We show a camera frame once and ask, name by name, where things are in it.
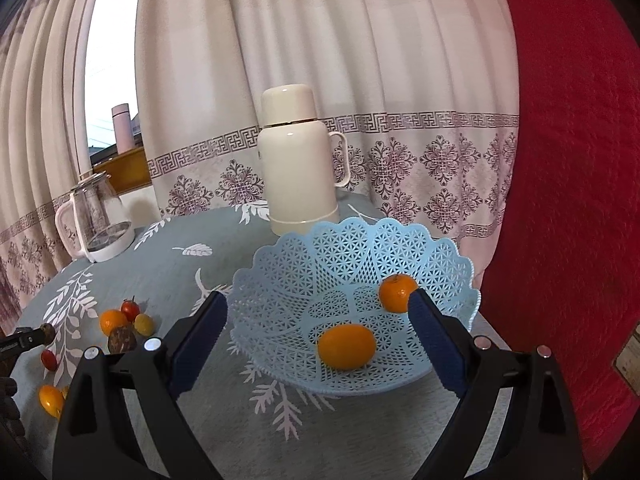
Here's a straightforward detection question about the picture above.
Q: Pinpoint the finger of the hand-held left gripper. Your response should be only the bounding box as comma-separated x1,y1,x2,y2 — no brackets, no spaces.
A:
0,328,44,361

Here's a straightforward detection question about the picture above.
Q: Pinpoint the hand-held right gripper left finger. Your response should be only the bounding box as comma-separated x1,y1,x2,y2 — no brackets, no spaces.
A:
52,290,228,480

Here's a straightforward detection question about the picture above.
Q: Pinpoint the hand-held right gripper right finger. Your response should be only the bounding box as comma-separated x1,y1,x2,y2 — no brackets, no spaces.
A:
407,287,583,480

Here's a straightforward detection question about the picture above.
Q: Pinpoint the large oval kumquat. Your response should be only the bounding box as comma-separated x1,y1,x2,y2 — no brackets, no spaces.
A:
317,323,377,372
38,385,66,418

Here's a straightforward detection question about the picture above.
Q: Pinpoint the large tangerine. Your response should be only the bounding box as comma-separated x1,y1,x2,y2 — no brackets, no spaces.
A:
378,273,420,314

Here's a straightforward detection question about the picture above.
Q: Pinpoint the small tangerine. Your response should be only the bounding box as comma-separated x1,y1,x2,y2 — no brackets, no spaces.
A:
99,309,130,337

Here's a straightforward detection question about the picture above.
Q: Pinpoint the light blue lattice basket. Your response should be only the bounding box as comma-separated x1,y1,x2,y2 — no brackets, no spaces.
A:
226,217,482,395

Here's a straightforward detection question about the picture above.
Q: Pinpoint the grey leaf-print tablecloth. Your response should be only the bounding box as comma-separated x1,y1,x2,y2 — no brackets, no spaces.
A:
10,195,506,480

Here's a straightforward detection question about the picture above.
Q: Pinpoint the glass kettle white base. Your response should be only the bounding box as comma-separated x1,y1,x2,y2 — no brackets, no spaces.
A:
54,171,136,264

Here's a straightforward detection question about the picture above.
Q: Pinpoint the wooden windowsill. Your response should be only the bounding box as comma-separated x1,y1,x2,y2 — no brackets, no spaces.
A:
91,146,152,192

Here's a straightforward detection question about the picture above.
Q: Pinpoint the cream thermos jug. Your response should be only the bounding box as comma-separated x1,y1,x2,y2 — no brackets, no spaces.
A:
257,84,349,237

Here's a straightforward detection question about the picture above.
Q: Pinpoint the pink bottle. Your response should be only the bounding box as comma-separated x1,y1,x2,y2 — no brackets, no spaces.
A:
111,104,137,153

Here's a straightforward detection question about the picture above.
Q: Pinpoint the beige patterned curtain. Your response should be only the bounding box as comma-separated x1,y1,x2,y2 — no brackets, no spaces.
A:
0,0,118,336
134,0,522,281

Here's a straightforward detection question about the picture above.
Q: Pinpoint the red quilted cloth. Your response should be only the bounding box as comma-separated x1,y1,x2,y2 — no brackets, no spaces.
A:
472,0,640,480

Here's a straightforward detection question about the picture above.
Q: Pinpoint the white window frame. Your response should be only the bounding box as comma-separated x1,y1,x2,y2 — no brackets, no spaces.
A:
72,0,108,181

